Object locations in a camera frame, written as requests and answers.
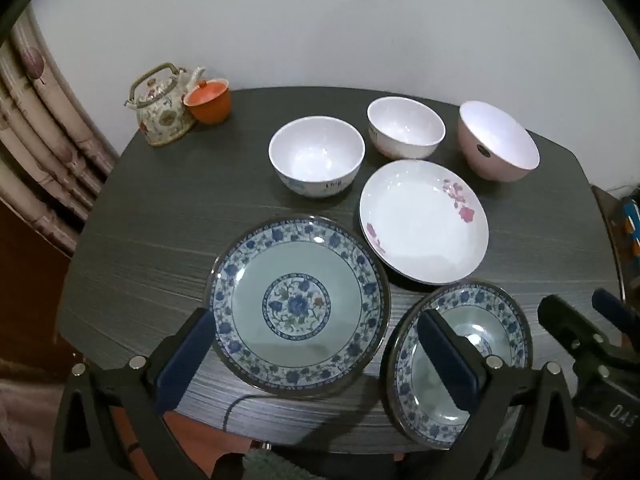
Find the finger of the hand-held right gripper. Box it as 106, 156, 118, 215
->
591, 287, 640, 341
537, 294, 608, 366

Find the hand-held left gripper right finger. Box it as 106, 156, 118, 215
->
416, 309, 583, 480

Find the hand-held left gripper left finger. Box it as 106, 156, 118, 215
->
50, 307, 221, 480

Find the small blue floral plate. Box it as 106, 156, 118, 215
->
385, 280, 534, 451

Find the large blue floral plate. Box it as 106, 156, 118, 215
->
204, 213, 392, 395

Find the white plate with pink flowers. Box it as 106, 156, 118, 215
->
358, 160, 491, 285

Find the white bowl with pink bottom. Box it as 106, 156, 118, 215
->
366, 96, 447, 161

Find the white bowl with blue print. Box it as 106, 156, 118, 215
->
268, 116, 366, 198

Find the green fuzzy cloth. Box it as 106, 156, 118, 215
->
240, 450, 311, 480

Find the pink cloth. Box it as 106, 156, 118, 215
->
0, 375, 66, 466

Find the brown wooden cabinet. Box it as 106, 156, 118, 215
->
0, 200, 76, 361

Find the floral ceramic teapot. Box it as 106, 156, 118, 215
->
123, 62, 207, 147

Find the orange tea cup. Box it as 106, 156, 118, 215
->
182, 78, 232, 126

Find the beige patterned curtain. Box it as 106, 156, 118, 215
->
0, 5, 118, 256

